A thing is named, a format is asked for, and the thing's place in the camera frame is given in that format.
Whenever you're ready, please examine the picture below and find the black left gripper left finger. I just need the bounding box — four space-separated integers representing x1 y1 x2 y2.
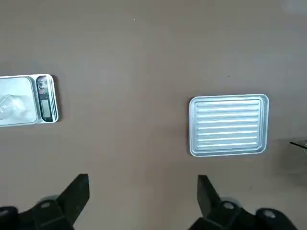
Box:
0 174 90 230

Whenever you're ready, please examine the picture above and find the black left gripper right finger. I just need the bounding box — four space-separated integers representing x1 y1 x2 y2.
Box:
186 175 300 230

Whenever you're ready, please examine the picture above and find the large glass beaker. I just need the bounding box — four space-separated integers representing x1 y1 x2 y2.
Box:
0 94 29 121

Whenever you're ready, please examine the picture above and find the ribbed metal tray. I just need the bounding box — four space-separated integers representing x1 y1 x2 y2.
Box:
189 93 270 158

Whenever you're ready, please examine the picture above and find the silver digital scale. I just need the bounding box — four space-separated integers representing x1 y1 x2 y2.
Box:
0 73 59 127

